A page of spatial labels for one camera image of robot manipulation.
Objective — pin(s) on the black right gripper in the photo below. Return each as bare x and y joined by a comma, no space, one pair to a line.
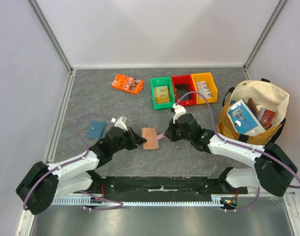
173,131

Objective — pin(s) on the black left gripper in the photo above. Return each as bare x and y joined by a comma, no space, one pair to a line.
136,139

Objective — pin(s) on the gold cards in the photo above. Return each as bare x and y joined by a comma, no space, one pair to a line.
161,95

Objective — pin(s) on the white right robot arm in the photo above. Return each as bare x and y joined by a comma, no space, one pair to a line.
268,166

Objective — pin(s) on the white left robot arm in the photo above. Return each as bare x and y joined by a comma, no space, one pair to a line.
45,183

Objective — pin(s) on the black card in red bin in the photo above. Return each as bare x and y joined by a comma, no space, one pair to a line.
181,90

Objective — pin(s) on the teal card wallet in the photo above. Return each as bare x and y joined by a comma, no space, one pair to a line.
95,129

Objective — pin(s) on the white cards in yellow bin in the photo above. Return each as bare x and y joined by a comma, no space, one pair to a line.
203,88

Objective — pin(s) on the red plastic bin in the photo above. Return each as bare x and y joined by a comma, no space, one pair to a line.
190,99

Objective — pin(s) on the green plastic bin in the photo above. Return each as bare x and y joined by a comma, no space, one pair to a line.
163,81

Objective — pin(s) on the orange snack box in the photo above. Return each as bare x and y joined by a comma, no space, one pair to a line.
127,84

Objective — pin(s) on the yellow plastic bin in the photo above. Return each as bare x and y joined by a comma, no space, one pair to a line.
208,78

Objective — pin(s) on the blue razor box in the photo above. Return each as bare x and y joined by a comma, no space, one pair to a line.
243,119

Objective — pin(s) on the brown wallet in bag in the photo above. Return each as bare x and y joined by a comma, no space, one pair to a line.
251,104

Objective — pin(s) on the red box in bag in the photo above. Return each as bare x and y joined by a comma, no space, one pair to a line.
265,117

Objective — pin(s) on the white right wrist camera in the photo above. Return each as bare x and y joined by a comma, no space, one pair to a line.
178,111

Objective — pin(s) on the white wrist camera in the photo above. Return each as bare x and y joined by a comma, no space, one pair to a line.
178,111
120,122

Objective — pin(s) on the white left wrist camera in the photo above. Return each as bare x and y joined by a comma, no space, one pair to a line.
120,122

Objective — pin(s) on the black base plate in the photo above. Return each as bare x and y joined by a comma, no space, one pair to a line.
162,189

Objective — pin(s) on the aluminium corner post right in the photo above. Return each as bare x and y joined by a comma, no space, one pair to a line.
264,34

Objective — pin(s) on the aluminium corner post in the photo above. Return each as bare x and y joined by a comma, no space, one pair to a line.
264,34
50,33

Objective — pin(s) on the aluminium corner post left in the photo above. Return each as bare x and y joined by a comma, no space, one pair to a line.
50,33

